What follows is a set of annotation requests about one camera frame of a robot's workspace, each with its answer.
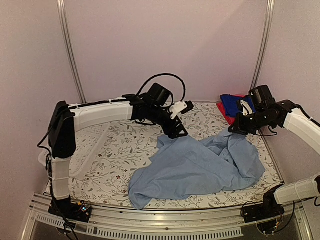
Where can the left aluminium corner post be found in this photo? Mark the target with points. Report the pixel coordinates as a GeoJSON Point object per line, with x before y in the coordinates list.
{"type": "Point", "coordinates": [61, 7]}

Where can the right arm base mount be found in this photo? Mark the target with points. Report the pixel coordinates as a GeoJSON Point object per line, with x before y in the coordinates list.
{"type": "Point", "coordinates": [252, 212]}

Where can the aluminium corner post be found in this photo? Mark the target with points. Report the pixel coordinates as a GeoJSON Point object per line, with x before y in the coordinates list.
{"type": "Point", "coordinates": [61, 7]}
{"type": "Point", "coordinates": [268, 19]}

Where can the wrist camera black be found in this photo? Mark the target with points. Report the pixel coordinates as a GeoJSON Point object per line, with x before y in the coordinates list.
{"type": "Point", "coordinates": [261, 97]}
{"type": "Point", "coordinates": [157, 95]}

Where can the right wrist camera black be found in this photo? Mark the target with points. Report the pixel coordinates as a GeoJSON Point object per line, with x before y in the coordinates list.
{"type": "Point", "coordinates": [261, 97]}

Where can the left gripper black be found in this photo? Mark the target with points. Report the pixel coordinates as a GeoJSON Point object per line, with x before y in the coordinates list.
{"type": "Point", "coordinates": [168, 131]}

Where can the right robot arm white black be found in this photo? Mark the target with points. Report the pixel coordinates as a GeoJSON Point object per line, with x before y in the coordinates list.
{"type": "Point", "coordinates": [291, 117]}

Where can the white plastic laundry basket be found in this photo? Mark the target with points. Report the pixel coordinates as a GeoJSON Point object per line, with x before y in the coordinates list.
{"type": "Point", "coordinates": [87, 142]}

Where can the aluminium front rail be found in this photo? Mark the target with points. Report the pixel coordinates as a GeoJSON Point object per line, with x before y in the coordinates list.
{"type": "Point", "coordinates": [123, 223]}

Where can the right aluminium corner post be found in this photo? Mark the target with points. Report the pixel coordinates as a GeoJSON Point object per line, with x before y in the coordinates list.
{"type": "Point", "coordinates": [268, 19]}

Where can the blue printed t-shirt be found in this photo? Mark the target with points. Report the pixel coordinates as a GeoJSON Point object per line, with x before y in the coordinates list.
{"type": "Point", "coordinates": [230, 104]}

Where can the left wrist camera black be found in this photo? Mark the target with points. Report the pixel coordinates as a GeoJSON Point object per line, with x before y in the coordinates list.
{"type": "Point", "coordinates": [157, 95]}

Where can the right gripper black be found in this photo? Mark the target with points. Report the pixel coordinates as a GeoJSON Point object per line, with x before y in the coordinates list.
{"type": "Point", "coordinates": [239, 126]}

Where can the light blue shirt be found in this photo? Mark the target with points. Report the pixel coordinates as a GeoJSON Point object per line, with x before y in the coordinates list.
{"type": "Point", "coordinates": [185, 167]}

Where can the folded pink garment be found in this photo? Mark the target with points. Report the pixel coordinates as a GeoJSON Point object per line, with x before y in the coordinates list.
{"type": "Point", "coordinates": [230, 120]}

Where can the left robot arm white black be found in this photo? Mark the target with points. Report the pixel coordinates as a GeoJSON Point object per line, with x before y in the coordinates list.
{"type": "Point", "coordinates": [60, 138]}

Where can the floral table mat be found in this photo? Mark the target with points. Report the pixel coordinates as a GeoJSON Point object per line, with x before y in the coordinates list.
{"type": "Point", "coordinates": [128, 146]}

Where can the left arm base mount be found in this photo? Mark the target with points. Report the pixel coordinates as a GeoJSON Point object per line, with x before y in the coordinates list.
{"type": "Point", "coordinates": [80, 211]}

